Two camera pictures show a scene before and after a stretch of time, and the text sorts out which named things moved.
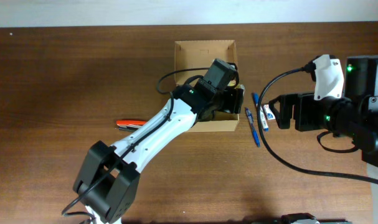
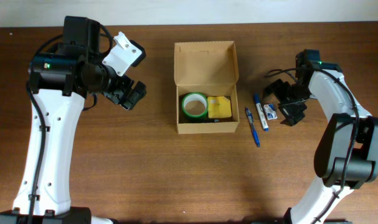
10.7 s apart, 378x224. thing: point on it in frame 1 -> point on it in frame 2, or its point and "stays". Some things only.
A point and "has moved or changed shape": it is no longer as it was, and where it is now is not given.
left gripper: x=235 y=101 -> x=123 y=90
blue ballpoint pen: x=252 y=126 stays
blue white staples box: x=268 y=112 stays
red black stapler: x=130 y=125 has moved or changed shape
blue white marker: x=256 y=98 stays
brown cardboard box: x=194 y=58 stays
